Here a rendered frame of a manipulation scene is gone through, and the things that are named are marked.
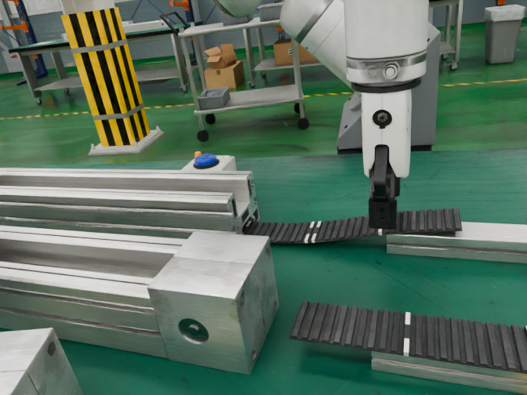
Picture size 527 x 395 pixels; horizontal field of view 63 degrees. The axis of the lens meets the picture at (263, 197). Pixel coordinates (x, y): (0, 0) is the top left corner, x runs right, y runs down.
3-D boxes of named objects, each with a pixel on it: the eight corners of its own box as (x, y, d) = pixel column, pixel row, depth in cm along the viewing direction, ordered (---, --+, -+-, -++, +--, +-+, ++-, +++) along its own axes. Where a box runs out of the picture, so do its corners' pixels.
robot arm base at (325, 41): (350, 101, 106) (293, 52, 103) (408, 38, 98) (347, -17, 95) (352, 121, 89) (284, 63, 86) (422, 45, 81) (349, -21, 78)
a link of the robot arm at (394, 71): (427, 57, 41) (425, 88, 42) (426, 42, 48) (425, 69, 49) (339, 63, 44) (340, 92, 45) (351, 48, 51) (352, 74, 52)
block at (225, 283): (285, 291, 51) (276, 224, 47) (250, 375, 41) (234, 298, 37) (217, 284, 54) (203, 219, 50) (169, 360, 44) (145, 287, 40)
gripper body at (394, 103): (421, 81, 41) (417, 184, 46) (421, 59, 50) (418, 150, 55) (343, 85, 44) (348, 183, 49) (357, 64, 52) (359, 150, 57)
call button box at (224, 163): (240, 185, 81) (234, 154, 78) (219, 209, 73) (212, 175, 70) (202, 183, 83) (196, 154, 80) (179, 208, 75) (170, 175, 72)
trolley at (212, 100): (304, 111, 400) (294, -7, 356) (310, 129, 351) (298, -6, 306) (197, 125, 408) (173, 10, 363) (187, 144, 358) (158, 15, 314)
